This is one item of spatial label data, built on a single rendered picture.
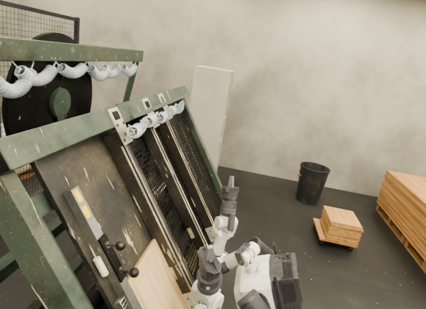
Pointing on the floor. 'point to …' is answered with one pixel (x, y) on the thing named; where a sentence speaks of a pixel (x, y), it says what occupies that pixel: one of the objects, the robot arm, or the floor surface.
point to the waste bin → (311, 182)
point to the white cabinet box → (211, 106)
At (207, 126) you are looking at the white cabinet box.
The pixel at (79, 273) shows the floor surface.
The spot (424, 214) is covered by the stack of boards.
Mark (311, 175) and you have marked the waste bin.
